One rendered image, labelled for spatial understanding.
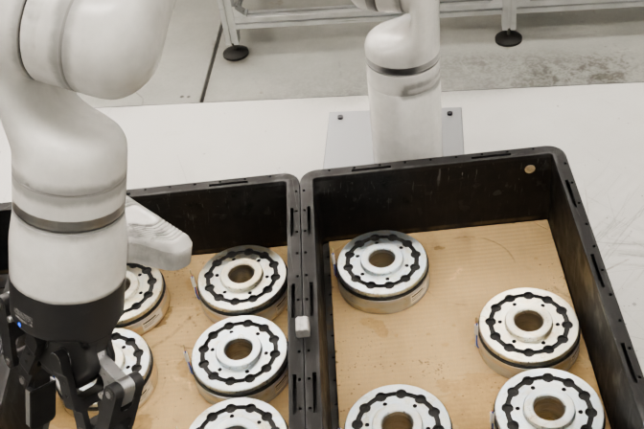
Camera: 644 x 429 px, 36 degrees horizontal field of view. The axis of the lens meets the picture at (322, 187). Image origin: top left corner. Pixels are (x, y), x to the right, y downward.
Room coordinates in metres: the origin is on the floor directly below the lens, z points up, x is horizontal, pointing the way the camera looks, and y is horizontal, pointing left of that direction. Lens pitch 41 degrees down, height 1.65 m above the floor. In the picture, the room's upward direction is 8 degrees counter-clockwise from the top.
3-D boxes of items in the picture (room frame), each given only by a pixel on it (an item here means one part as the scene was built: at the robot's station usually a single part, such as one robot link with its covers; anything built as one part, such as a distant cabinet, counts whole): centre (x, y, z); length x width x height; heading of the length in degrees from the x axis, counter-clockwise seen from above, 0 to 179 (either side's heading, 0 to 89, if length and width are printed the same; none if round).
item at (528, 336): (0.66, -0.19, 0.86); 0.05 x 0.05 x 0.01
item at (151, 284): (0.80, 0.24, 0.86); 0.10 x 0.10 x 0.01
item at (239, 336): (0.68, 0.11, 0.86); 0.05 x 0.05 x 0.01
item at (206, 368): (0.68, 0.11, 0.86); 0.10 x 0.10 x 0.01
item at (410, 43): (1.02, -0.12, 1.04); 0.09 x 0.09 x 0.17; 70
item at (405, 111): (1.02, -0.12, 0.88); 0.09 x 0.09 x 0.17; 84
